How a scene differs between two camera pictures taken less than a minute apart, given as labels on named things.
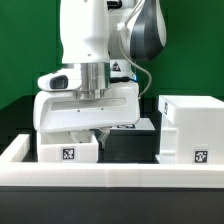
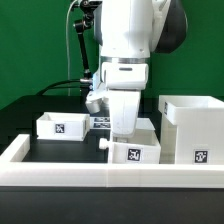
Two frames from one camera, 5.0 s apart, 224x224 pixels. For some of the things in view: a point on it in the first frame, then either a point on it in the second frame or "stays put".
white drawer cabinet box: (192, 130) stays put
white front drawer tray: (63, 147) -> (142, 147)
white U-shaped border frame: (15, 171) stays put
